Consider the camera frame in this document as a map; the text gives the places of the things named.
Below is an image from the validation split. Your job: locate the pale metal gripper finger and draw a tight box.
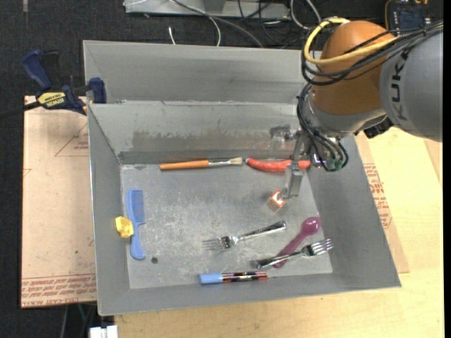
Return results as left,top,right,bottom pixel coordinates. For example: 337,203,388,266
293,169,304,199
283,169,296,200

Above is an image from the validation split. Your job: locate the small orange and white cube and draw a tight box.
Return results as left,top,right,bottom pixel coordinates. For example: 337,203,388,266
266,189,287,211

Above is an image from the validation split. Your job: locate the red toy sausage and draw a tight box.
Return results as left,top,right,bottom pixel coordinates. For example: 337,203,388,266
245,157,313,174

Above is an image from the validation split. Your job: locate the purple plastic spoon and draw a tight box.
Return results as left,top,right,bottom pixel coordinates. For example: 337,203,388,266
272,216,323,269

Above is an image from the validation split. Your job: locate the silver metal fork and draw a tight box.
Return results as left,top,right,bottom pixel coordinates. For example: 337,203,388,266
254,238,335,270
201,220,288,253

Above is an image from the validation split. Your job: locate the grey metal bin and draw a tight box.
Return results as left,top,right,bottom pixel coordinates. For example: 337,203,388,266
82,39,402,317

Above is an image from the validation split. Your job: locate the patterned pen with blue cap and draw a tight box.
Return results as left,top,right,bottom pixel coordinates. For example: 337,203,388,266
198,270,269,286

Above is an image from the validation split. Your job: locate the blue comb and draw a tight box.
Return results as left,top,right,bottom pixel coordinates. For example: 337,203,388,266
125,188,147,261

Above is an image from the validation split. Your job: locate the small yellow toy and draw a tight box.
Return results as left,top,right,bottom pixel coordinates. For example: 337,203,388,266
114,215,135,239

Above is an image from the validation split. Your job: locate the brown cardboard board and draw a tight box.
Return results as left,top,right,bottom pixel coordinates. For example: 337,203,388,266
20,95,412,309

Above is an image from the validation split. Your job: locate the black cylinder on white bracket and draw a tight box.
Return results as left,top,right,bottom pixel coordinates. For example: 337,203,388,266
364,117,391,139

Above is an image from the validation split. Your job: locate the orange handled paintbrush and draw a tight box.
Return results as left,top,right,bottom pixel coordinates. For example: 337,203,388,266
159,157,244,171

